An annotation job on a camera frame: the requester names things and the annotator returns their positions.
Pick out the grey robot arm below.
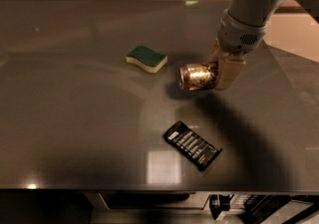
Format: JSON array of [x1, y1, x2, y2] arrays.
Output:
[[210, 0, 319, 91]]

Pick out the orange soda can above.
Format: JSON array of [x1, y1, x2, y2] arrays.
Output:
[[179, 62, 218, 91]]

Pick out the black rxbar chocolate wrapper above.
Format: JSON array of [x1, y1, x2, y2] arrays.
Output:
[[162, 121, 222, 171]]

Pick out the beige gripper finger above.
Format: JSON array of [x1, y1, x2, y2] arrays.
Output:
[[209, 39, 222, 62], [215, 54, 246, 91]]

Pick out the dark objects under table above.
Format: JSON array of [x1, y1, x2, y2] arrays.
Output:
[[208, 194, 319, 224]]

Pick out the green yellow sponge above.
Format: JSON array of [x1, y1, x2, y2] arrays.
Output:
[[125, 46, 167, 74]]

